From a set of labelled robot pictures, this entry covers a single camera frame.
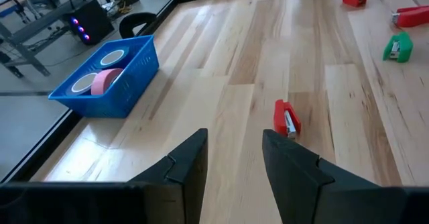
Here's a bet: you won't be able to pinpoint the green mini stapler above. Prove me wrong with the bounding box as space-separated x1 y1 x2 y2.
382 32 414 64

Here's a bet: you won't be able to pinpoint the wooden table grey legs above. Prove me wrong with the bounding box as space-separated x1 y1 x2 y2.
0 0 86 79

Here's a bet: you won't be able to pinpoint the black computer tower lit fans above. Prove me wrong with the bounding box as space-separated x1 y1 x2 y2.
63 0 115 46

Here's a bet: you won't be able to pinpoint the black frame handle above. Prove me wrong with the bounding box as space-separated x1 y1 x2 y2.
119 11 158 40

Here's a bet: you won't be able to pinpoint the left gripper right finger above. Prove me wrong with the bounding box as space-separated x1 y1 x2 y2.
262 129 406 224

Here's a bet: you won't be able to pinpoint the pink tape roll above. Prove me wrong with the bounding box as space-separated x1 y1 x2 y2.
90 68 124 97

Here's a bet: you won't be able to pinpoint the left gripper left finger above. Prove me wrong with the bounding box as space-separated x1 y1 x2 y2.
129 128 209 224

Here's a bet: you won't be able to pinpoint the blue plastic basket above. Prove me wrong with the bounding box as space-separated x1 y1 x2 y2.
48 34 160 119

